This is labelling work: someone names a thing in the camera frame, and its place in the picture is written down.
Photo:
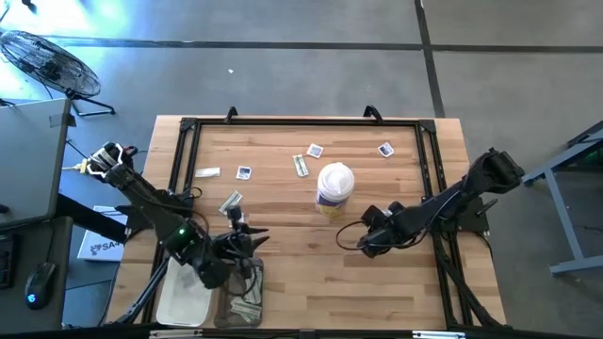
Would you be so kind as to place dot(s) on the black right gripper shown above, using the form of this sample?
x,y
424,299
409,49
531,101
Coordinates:
x,y
393,228

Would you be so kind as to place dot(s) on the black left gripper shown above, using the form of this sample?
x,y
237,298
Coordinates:
x,y
228,247

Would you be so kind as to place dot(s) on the white bandage strip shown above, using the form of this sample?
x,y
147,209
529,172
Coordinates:
x,y
207,172

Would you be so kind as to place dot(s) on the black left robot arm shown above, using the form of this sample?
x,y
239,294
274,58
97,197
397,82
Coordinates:
x,y
141,195

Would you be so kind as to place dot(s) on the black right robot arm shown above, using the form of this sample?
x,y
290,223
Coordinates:
x,y
494,172

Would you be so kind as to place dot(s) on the Lysol wipes canister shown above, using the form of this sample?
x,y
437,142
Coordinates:
x,y
335,181

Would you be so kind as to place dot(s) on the grey translucent plastic bin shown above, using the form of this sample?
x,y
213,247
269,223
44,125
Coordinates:
x,y
226,315

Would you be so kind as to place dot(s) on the white plastic bin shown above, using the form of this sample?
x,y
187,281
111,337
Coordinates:
x,y
181,306

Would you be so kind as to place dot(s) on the black metal beam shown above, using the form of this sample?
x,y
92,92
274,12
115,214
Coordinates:
x,y
282,335

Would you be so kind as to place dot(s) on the white cardboard box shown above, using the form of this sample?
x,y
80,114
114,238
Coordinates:
x,y
101,247

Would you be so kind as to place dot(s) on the black diagonal strut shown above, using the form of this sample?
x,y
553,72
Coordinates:
x,y
89,219

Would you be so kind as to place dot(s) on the yellow power plug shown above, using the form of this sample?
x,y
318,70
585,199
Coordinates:
x,y
82,167

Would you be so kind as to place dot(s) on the dark grey desk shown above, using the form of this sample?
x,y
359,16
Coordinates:
x,y
56,245

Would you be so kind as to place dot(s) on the black computer mouse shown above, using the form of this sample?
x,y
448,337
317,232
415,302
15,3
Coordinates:
x,y
40,285

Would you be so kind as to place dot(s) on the black keyboard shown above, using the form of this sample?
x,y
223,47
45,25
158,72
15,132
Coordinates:
x,y
5,261

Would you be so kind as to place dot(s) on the black floor fan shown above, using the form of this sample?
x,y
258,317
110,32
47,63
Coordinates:
x,y
47,61

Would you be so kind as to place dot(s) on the black frame clamp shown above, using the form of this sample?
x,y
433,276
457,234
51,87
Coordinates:
x,y
373,113
231,113

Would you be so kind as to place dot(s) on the silver beam bracket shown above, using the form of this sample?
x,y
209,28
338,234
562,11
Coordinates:
x,y
174,334
438,335

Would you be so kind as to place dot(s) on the black aluminium table frame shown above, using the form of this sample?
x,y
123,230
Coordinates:
x,y
306,122

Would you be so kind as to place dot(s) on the grey metal table frame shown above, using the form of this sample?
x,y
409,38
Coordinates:
x,y
563,221

